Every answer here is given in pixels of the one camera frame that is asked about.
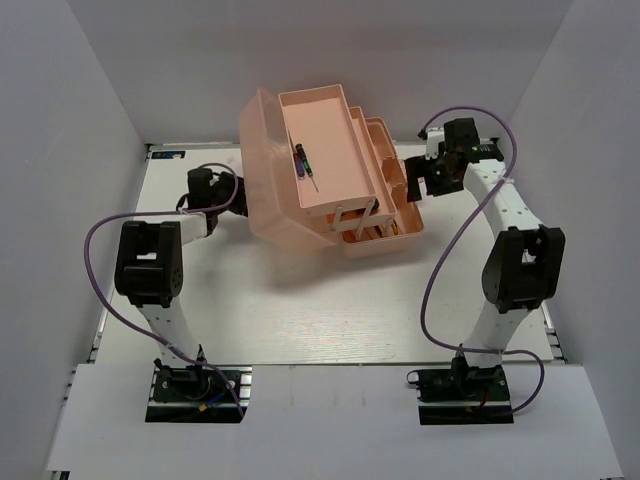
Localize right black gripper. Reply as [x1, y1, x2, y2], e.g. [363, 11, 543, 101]
[403, 151, 463, 203]

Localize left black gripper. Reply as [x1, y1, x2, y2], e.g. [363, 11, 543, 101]
[210, 169, 269, 217]

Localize thin green precision screwdriver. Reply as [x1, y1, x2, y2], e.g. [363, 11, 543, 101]
[295, 143, 319, 192]

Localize pink plastic toolbox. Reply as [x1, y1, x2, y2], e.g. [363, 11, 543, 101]
[239, 84, 424, 258]

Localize yellow combination pliers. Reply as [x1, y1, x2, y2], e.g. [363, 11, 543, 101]
[369, 220, 400, 238]

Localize blue handled long screwdriver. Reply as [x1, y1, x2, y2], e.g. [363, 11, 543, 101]
[289, 137, 306, 179]

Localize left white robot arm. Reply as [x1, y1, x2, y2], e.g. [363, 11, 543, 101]
[115, 163, 248, 399]

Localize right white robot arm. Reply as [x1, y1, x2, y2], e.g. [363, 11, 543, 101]
[404, 118, 566, 399]

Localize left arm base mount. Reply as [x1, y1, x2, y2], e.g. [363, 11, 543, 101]
[145, 359, 252, 424]

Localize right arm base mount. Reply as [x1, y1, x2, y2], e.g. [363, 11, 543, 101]
[406, 356, 514, 426]

